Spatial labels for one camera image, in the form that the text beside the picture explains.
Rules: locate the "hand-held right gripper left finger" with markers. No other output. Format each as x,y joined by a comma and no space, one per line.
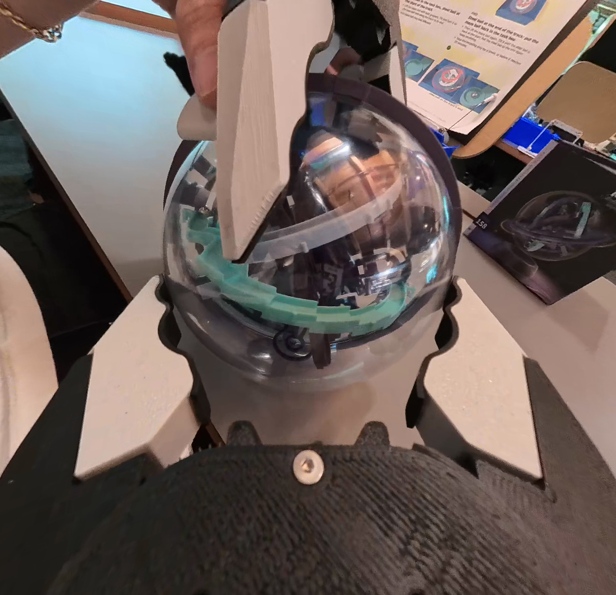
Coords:
134,393

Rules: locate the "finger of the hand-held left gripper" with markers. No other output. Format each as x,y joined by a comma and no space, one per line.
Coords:
397,61
255,114

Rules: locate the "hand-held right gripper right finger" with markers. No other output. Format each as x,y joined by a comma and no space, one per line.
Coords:
481,397

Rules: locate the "clear plastic maze ball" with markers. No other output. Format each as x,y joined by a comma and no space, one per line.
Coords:
308,239

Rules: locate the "person's left forearm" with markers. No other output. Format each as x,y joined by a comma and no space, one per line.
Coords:
48,8

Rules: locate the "person's left hand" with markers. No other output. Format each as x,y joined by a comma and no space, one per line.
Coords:
192,32

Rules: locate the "printed instruction sheet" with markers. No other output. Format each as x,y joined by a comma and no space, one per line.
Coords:
491,41

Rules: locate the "brown cardboard backing board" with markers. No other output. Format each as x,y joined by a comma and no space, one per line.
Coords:
529,90

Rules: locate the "tan board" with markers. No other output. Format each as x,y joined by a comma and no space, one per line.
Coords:
577,102

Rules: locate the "dark printed toy box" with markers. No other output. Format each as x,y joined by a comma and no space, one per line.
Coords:
553,224

